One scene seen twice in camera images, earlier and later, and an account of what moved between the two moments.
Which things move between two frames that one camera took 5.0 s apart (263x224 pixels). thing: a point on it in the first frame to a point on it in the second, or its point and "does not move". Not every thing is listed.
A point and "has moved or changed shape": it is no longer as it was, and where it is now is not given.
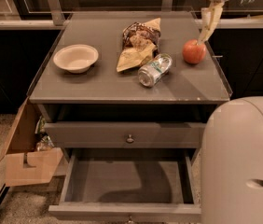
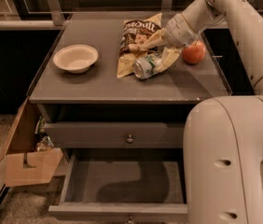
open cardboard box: (23, 163) does not move
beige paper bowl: (76, 58) does not move
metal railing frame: (46, 7) does not move
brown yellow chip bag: (140, 43) has moved or changed shape
